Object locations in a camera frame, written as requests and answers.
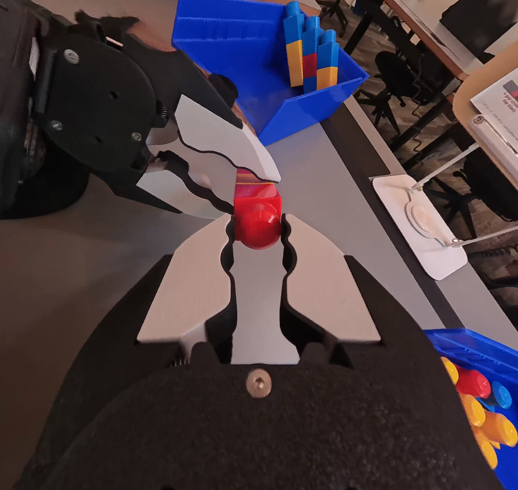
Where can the yellow mega block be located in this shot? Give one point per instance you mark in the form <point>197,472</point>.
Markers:
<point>249,177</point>

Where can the black textured pad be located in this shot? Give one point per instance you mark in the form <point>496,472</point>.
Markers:
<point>40,198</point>

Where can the blue plastic bin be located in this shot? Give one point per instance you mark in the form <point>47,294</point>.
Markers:
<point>477,344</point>
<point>243,52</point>

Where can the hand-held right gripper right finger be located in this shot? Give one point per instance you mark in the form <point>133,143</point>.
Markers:
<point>332,295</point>

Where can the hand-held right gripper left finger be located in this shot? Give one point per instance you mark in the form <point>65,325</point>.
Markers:
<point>182,295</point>

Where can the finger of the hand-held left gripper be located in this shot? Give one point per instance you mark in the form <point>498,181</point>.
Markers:
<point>178,190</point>
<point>226,137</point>

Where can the black computer monitor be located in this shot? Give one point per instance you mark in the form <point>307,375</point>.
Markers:
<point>473,20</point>

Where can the pile of mega blocks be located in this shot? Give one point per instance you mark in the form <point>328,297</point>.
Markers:
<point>477,384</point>

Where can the row of mega block towers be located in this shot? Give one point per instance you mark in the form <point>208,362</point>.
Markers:
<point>309,52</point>

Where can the red mega block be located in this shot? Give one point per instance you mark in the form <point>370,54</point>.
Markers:
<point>259,222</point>

